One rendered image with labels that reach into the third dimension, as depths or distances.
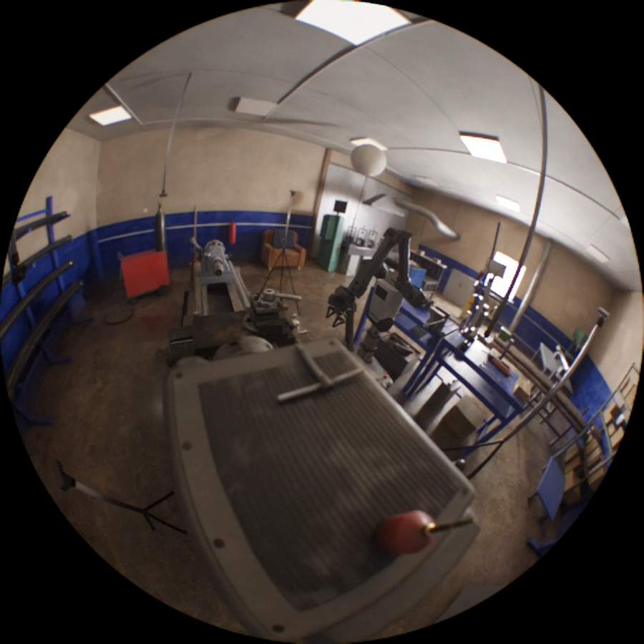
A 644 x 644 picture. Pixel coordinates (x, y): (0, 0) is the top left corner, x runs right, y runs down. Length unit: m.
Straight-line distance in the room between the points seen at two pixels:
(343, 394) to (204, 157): 5.13
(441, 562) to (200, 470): 0.44
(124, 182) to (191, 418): 5.37
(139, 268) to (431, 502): 3.98
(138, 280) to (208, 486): 3.75
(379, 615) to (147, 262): 4.04
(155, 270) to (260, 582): 3.90
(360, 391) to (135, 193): 5.39
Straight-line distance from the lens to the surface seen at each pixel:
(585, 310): 7.50
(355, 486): 0.34
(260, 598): 0.35
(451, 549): 0.49
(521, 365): 3.42
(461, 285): 7.06
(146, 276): 3.93
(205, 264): 1.87
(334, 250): 5.26
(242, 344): 0.68
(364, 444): 0.37
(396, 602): 0.45
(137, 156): 5.54
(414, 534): 0.28
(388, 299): 1.53
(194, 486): 0.34
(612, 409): 4.33
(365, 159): 4.39
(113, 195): 5.64
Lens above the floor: 1.66
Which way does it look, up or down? 32 degrees down
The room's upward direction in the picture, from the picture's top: 13 degrees clockwise
